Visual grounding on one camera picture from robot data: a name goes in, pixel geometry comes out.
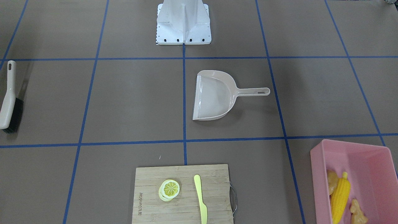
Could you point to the beige plastic dustpan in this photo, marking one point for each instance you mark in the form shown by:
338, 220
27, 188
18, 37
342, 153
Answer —
216, 93

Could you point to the brown toy potato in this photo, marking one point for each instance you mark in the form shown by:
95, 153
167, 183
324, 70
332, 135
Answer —
332, 181

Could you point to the yellow toy corn cob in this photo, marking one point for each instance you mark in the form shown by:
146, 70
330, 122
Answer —
339, 198

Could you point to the beige hand brush black bristles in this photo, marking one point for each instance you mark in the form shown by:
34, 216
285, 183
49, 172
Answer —
12, 107

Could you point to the tan toy ginger root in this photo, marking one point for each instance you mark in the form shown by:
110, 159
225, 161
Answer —
357, 215

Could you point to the pink plastic bin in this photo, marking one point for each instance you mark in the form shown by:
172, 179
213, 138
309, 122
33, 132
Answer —
371, 173

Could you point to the yellow lemon slice toy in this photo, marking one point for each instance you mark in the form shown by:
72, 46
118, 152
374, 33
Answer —
168, 190

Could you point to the bamboo cutting board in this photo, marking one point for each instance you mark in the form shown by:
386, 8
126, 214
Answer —
148, 208

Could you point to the yellow plastic knife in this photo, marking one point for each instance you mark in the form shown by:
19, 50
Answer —
202, 206

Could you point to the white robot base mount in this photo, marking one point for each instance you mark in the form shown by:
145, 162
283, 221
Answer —
183, 22

